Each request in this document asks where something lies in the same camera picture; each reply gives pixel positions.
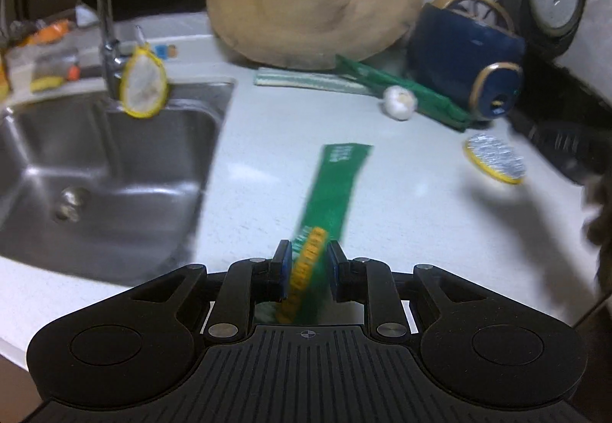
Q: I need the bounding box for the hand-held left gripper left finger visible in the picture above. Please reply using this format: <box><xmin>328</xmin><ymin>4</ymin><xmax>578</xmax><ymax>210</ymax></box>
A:
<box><xmin>129</xmin><ymin>240</ymin><xmax>293</xmax><ymax>345</ymax></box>

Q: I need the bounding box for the chrome faucet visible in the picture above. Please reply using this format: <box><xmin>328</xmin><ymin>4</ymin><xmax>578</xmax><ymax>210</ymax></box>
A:
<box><xmin>0</xmin><ymin>0</ymin><xmax>127</xmax><ymax>99</ymax></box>

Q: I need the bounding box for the yellow sponge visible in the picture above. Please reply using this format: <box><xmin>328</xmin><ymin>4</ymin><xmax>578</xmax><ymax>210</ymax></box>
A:
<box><xmin>31</xmin><ymin>76</ymin><xmax>65</xmax><ymax>93</ymax></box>

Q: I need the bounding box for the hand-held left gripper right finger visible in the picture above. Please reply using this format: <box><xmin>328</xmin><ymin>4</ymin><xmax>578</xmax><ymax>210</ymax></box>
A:
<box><xmin>327</xmin><ymin>241</ymin><xmax>486</xmax><ymax>342</ymax></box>

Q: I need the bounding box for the garlic bulb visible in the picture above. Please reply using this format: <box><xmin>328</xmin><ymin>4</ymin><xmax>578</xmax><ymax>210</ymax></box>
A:
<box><xmin>382</xmin><ymin>85</ymin><xmax>418</xmax><ymax>121</ymax></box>

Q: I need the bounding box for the stainless steel sink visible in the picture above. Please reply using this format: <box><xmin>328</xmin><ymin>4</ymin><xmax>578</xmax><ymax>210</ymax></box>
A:
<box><xmin>0</xmin><ymin>79</ymin><xmax>237</xmax><ymax>285</ymax></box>

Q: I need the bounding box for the orange flat packet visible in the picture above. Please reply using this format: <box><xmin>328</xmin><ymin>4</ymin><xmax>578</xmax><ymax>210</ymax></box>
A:
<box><xmin>29</xmin><ymin>19</ymin><xmax>72</xmax><ymax>46</ymax></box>

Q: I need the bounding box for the long green packet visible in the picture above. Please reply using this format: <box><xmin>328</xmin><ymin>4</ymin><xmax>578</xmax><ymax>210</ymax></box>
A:
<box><xmin>335</xmin><ymin>54</ymin><xmax>472</xmax><ymax>133</ymax></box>

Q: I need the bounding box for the yellow-rimmed mesh scrubber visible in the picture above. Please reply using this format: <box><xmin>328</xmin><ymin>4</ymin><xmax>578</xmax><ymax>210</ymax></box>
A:
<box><xmin>119</xmin><ymin>26</ymin><xmax>169</xmax><ymax>119</ymax></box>
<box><xmin>463</xmin><ymin>133</ymin><xmax>527</xmax><ymax>185</ymax></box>

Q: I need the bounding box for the green striped cloth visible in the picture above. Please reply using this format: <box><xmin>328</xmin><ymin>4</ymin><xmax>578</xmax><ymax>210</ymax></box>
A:
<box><xmin>253</xmin><ymin>67</ymin><xmax>378</xmax><ymax>96</ymax></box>

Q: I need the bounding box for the blue round appliance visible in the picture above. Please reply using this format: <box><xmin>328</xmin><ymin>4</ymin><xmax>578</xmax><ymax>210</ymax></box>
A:
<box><xmin>406</xmin><ymin>0</ymin><xmax>526</xmax><ymax>120</ymax></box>

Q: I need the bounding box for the green and yellow wrapper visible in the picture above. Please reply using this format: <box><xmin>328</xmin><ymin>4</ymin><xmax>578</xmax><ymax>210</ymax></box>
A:
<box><xmin>277</xmin><ymin>143</ymin><xmax>374</xmax><ymax>323</ymax></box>

